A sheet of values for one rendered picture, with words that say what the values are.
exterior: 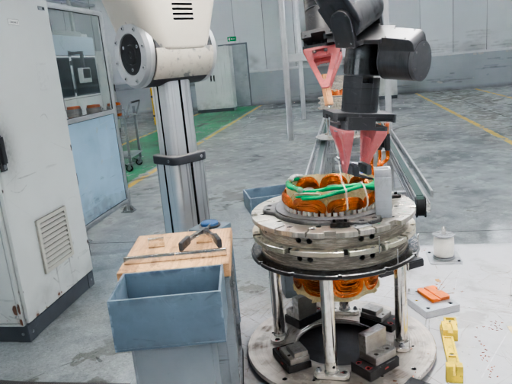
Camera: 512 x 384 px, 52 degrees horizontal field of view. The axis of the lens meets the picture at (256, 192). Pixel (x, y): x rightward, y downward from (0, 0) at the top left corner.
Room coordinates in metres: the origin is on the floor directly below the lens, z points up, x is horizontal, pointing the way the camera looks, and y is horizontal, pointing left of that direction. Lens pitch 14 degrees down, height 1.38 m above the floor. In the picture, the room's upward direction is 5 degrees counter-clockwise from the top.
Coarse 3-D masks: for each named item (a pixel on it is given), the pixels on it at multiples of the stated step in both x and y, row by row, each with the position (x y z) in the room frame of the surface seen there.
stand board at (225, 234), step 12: (228, 228) 1.02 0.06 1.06; (144, 240) 0.99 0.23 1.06; (168, 240) 0.97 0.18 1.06; (180, 240) 0.97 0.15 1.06; (192, 240) 0.96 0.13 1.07; (228, 240) 0.94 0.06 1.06; (132, 252) 0.92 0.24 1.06; (144, 252) 0.92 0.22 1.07; (156, 252) 0.91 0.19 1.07; (168, 252) 0.90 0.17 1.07; (228, 252) 0.88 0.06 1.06; (132, 264) 0.86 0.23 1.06; (144, 264) 0.85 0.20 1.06; (156, 264) 0.85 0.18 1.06; (168, 264) 0.84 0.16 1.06; (180, 264) 0.84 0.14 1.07; (192, 264) 0.83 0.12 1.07; (204, 264) 0.83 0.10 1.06; (228, 264) 0.82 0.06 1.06; (120, 276) 0.82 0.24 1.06; (228, 276) 0.82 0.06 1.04
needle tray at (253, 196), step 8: (280, 184) 1.36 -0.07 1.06; (248, 192) 1.35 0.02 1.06; (256, 192) 1.35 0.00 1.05; (264, 192) 1.35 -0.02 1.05; (272, 192) 1.36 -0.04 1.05; (280, 192) 1.36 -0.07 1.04; (248, 200) 1.26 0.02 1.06; (256, 200) 1.24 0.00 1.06; (264, 200) 1.25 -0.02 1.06; (248, 208) 1.27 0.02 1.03; (288, 280) 1.27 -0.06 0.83; (288, 288) 1.27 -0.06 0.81; (288, 296) 1.27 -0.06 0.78
